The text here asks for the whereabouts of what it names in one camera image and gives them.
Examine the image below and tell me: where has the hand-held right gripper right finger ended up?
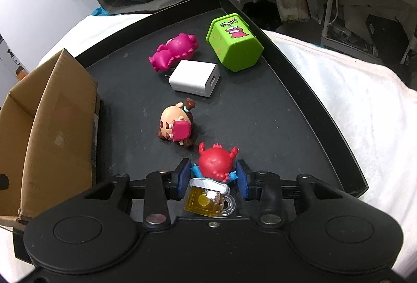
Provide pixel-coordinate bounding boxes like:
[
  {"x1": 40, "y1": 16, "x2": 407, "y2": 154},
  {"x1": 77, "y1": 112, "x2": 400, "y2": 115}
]
[{"x1": 235, "y1": 159, "x2": 339, "y2": 226}]

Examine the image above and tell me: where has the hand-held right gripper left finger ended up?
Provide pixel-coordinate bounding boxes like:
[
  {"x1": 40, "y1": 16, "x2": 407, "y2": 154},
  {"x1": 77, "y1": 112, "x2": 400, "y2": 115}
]
[{"x1": 83, "y1": 158, "x2": 192, "y2": 227}]

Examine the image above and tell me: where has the red crab figure with mug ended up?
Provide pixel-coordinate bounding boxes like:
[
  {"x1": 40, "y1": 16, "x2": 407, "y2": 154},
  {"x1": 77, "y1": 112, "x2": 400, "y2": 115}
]
[{"x1": 184, "y1": 141, "x2": 240, "y2": 217}]

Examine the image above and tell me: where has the pink-haired doll figure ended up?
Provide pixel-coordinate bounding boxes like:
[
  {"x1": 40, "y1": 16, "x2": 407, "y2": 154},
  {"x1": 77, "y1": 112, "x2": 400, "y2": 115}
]
[{"x1": 157, "y1": 98, "x2": 197, "y2": 147}]

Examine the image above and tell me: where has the black tray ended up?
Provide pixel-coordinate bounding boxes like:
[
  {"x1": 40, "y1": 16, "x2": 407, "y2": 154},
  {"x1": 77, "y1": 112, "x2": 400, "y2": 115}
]
[{"x1": 73, "y1": 0, "x2": 369, "y2": 200}]

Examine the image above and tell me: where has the white charger block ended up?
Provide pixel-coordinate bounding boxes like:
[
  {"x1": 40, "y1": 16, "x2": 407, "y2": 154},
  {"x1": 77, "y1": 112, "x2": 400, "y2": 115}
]
[{"x1": 164, "y1": 59, "x2": 220, "y2": 99}]

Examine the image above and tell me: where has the magenta dinosaur figure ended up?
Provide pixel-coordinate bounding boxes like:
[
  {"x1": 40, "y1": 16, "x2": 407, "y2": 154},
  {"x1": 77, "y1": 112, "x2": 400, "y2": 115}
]
[{"x1": 149, "y1": 32, "x2": 199, "y2": 73}]

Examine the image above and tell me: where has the green hexagonal box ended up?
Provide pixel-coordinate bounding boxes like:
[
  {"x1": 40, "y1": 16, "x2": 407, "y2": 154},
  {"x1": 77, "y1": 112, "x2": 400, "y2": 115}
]
[{"x1": 205, "y1": 13, "x2": 264, "y2": 73}]

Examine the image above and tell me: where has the cardboard box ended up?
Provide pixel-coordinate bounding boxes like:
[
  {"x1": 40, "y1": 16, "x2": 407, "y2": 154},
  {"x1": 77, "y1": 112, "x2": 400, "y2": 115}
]
[{"x1": 0, "y1": 48, "x2": 102, "y2": 228}]

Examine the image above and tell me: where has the black bag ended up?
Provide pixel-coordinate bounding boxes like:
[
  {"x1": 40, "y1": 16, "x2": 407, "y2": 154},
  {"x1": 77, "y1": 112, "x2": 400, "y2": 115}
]
[{"x1": 242, "y1": 0, "x2": 283, "y2": 32}]

